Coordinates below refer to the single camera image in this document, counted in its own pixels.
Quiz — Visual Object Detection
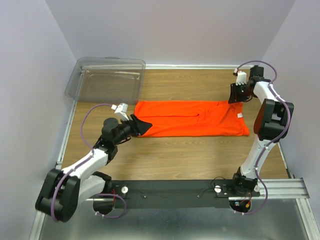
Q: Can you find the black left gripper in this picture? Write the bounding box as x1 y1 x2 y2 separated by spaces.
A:
113 114 153 146

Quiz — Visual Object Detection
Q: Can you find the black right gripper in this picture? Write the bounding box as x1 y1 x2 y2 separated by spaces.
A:
226 82 253 104

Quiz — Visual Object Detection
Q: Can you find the orange t shirt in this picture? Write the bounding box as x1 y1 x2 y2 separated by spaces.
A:
133 100 250 137

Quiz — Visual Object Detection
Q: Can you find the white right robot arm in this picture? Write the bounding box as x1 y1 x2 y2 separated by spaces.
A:
228 65 294 196

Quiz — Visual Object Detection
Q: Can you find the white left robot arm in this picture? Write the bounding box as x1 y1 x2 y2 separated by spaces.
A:
35 114 153 222

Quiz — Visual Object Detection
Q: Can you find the clear plastic bin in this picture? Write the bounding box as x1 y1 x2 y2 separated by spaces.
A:
65 57 146 105

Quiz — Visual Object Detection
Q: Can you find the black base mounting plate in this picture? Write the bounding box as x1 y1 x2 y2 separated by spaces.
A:
111 179 260 210

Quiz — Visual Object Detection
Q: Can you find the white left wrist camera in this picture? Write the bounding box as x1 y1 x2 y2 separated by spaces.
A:
110 103 130 121

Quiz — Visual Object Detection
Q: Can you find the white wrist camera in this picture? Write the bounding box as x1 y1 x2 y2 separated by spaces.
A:
233 68 247 86
110 103 130 121

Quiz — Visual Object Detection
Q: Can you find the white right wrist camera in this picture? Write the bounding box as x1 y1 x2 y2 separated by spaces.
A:
233 68 247 86

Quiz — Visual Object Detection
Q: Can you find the aluminium frame rail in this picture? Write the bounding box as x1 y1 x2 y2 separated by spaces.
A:
258 178 310 200

